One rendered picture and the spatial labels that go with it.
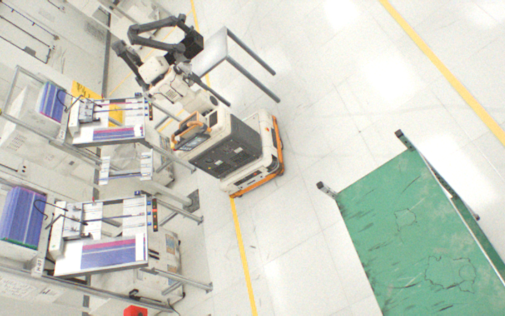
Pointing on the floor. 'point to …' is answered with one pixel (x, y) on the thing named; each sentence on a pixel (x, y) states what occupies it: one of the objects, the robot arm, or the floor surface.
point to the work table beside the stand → (205, 63)
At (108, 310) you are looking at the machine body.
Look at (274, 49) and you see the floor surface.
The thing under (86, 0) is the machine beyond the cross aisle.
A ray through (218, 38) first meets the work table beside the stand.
